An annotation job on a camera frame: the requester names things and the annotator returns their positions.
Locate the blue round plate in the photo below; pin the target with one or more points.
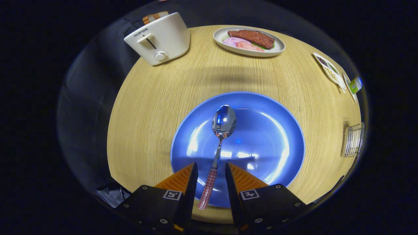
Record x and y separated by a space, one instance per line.
261 130

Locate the brown meat piece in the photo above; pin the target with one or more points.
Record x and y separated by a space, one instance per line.
253 37

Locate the small white plate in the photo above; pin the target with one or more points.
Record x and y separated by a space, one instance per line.
346 81

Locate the pink ham slices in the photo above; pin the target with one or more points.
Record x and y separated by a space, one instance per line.
240 43

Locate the pile of yellow soybeans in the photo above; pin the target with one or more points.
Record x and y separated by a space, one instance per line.
329 74

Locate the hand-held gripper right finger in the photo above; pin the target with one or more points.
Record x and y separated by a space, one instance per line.
231 192

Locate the grey bag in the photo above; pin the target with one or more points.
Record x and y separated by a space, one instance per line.
111 195

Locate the green drink carton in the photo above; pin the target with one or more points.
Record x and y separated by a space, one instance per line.
355 85

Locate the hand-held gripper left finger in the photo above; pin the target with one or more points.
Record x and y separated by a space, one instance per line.
191 192

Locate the toast slices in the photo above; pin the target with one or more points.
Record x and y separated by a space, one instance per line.
155 16

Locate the pile of dark red beans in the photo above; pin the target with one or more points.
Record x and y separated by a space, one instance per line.
321 60

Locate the pile of green beans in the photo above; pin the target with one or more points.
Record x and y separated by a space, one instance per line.
333 68

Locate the white divided tray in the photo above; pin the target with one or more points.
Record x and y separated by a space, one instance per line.
340 85

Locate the white toaster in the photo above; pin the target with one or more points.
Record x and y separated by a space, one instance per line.
169 36

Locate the white oval plate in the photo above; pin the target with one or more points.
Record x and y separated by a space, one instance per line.
248 53

